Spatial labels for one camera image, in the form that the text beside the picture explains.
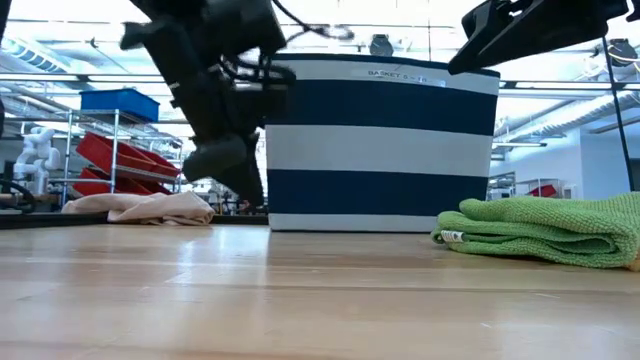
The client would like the red plastic bin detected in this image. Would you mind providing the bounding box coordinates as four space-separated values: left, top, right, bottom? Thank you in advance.
72 167 174 197
527 183 559 199
75 131 182 179

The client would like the green towel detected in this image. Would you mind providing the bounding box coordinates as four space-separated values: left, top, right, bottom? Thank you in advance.
430 192 640 271

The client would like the black round overhead fixture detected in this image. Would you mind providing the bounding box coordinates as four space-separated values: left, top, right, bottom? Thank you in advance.
607 38 640 69
368 33 396 58

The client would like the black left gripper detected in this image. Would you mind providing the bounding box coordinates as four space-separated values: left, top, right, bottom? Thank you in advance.
119 19 296 207

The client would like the pink towel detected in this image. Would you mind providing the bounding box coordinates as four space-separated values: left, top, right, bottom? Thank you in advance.
61 191 217 227

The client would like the metal shelf rack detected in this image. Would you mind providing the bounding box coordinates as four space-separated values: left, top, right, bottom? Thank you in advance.
49 107 185 207
488 171 576 201

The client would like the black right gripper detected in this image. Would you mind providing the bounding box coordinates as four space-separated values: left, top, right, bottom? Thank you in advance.
447 0 630 76

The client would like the thin black pole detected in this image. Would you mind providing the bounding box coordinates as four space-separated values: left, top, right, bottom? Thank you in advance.
602 37 636 194

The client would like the navy white striped fabric basket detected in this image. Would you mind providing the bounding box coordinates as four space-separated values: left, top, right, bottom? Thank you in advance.
264 53 501 234

